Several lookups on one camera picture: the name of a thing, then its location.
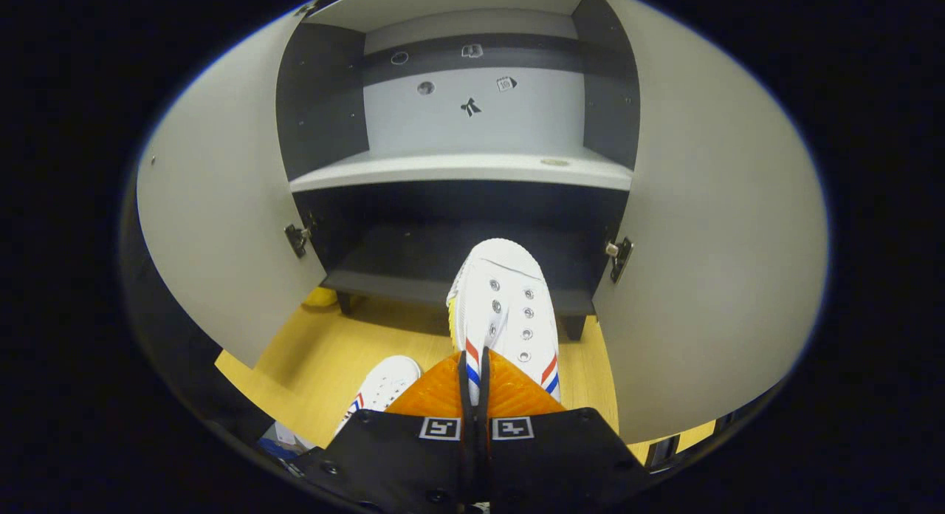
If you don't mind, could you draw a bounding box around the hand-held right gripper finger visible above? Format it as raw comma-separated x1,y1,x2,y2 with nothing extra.
478,349,655,513
295,349,478,513

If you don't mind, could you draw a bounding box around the white striped shoe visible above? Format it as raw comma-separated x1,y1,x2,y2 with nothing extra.
446,238,562,405
335,355,424,435

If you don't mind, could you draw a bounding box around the grey cabinet door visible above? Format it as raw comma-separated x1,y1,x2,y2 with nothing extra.
137,12,327,369
592,0,829,445

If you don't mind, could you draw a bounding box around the grey shoe cabinet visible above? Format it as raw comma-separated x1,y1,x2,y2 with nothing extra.
277,0,642,342

